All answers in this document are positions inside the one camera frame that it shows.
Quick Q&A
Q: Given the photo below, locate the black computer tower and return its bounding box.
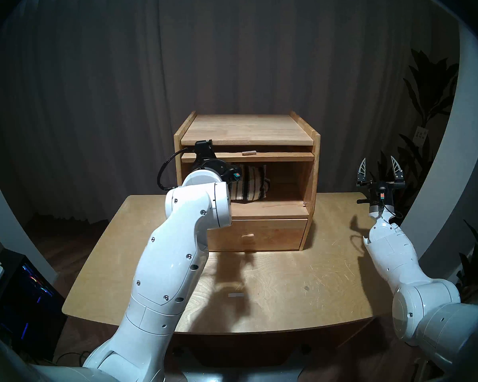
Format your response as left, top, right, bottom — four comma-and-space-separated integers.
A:
0, 248, 68, 362

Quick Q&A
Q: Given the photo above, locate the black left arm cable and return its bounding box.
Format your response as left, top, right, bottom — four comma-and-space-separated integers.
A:
157, 148, 196, 191

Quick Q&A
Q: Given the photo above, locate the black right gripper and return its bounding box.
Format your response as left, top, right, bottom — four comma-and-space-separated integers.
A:
357, 156, 406, 215

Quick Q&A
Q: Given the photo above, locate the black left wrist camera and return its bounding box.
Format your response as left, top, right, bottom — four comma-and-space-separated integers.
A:
194, 140, 215, 160

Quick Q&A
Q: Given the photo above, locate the wooden cabinet drawer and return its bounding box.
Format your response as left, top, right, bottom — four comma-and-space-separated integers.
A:
206, 219, 308, 251

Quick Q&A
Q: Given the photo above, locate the grey curtain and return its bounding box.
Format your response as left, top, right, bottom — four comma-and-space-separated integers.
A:
0, 0, 462, 226

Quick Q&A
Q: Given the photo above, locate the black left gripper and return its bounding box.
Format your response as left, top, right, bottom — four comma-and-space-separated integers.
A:
191, 158, 241, 183

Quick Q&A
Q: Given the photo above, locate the striped cream and black shirt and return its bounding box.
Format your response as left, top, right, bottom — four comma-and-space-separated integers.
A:
228, 164, 270, 203

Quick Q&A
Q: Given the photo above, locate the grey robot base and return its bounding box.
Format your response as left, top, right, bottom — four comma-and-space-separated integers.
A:
175, 345, 311, 382

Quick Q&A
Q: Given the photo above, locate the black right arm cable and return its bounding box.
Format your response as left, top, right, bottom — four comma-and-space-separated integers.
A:
382, 204, 404, 221

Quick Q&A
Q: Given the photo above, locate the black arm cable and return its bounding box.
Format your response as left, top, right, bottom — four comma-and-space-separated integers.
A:
382, 204, 404, 221
157, 148, 196, 191

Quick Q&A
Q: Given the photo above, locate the wooden cabinet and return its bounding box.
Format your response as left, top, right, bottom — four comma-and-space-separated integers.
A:
174, 111, 321, 252

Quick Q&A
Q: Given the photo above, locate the tall dark leafy plant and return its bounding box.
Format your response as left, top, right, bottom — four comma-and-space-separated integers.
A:
378, 49, 460, 226

